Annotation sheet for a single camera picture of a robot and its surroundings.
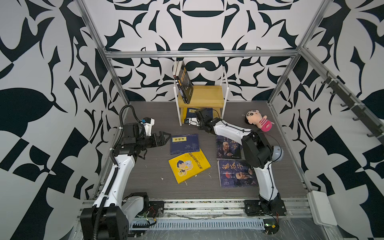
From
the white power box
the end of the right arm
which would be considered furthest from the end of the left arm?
the white power box

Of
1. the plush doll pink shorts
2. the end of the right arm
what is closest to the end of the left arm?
the end of the right arm

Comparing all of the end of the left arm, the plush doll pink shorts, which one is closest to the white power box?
the plush doll pink shorts

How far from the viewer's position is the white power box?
690 millimetres

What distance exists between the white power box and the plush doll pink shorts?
16.2 inches

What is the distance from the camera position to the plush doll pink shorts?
101 centimetres

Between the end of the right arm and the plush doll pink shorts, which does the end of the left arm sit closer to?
the end of the right arm

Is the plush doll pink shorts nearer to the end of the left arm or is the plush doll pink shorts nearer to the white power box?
the white power box

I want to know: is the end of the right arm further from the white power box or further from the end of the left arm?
the white power box

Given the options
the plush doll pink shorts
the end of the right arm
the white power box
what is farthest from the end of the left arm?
the white power box
